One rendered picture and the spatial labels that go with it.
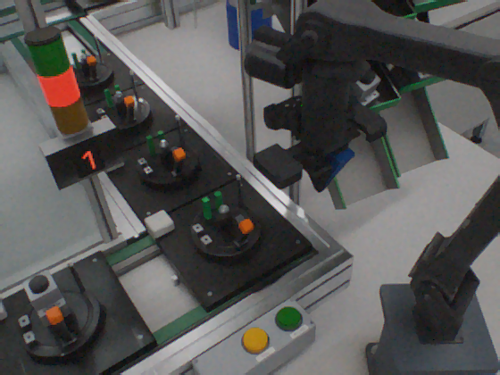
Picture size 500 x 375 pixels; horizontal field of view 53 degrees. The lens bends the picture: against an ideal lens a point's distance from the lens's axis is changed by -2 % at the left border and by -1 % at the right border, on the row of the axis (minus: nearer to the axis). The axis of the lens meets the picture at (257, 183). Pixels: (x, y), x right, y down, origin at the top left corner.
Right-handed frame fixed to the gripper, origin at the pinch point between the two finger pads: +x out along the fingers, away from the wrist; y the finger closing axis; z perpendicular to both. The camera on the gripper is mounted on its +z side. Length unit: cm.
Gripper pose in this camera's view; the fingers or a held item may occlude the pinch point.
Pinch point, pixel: (320, 172)
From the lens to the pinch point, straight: 70.3
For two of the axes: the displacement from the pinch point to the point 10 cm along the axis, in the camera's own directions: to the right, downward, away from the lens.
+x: 0.3, 7.3, 6.9
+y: -8.2, 4.1, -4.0
